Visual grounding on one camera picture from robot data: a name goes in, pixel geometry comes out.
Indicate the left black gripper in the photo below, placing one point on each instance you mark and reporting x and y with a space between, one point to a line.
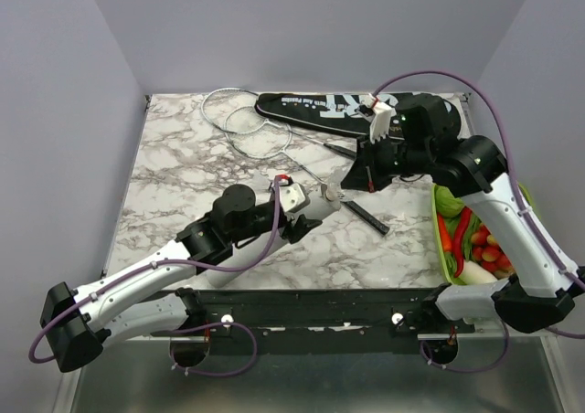
301 230

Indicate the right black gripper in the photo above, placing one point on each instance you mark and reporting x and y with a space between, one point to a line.
358 177

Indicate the white feather shuttlecock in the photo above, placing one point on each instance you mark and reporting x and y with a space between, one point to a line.
331 189

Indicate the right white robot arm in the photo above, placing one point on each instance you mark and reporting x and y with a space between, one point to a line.
421 136

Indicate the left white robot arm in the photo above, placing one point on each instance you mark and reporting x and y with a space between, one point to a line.
236 234

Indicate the lower badminton racket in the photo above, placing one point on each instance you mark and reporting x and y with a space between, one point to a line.
270 143

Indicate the badminton racket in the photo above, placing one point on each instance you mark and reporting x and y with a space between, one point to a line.
336 149
270 143

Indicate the upper badminton racket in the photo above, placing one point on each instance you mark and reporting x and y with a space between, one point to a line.
336 149

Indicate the black racket bag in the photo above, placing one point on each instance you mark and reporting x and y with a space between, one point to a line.
336 113

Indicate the green cabbage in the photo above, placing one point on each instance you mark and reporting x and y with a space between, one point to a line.
446 203

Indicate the orange carrot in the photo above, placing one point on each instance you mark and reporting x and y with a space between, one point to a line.
445 237

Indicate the red chili pepper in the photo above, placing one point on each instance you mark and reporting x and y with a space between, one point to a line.
457 242

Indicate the green vegetable tray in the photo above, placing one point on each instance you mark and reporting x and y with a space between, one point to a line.
447 260

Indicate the red cherry tomatoes bunch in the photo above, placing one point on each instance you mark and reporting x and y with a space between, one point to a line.
488 254

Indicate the white radish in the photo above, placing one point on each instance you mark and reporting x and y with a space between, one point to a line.
474 274

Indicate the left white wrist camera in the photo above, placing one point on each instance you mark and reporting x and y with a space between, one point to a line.
293 196

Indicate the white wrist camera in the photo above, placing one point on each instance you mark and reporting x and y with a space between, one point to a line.
293 196
378 114

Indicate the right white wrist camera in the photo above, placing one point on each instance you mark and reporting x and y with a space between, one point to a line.
378 114

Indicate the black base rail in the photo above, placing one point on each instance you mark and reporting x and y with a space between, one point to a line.
309 322

